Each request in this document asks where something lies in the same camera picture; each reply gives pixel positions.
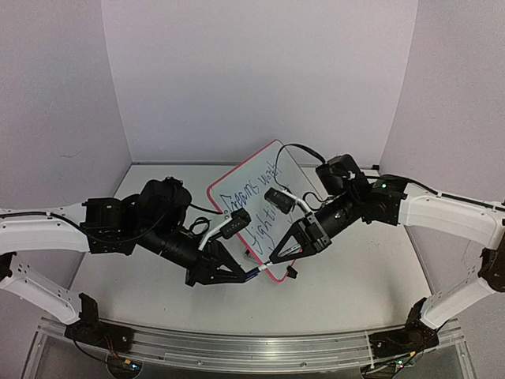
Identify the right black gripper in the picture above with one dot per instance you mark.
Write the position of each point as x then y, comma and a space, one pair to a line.
314, 233

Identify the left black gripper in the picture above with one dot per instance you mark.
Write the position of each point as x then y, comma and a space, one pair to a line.
211, 275

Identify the dark blue marker cap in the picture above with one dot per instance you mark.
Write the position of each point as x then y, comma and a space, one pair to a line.
251, 274

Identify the white marker pen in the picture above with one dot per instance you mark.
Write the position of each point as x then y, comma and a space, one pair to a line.
264, 266

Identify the pink framed whiteboard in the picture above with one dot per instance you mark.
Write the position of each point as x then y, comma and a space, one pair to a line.
245, 186

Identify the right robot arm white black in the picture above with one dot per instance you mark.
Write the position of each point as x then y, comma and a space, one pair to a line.
396, 200

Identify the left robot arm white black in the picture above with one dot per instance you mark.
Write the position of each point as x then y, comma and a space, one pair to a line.
152, 219

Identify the left base circuit board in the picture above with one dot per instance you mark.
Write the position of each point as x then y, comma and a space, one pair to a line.
122, 365

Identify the base circuit board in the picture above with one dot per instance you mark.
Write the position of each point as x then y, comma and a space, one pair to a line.
122, 365
390, 366

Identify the right base circuit board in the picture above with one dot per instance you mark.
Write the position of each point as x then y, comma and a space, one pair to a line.
390, 366

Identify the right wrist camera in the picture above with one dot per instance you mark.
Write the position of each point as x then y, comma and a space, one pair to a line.
286, 202

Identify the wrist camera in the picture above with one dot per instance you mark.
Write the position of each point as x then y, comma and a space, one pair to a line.
228, 225
286, 202

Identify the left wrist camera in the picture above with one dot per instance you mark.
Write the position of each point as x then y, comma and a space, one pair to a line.
228, 225

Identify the aluminium front rail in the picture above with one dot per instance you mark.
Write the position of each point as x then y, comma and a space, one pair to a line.
250, 354

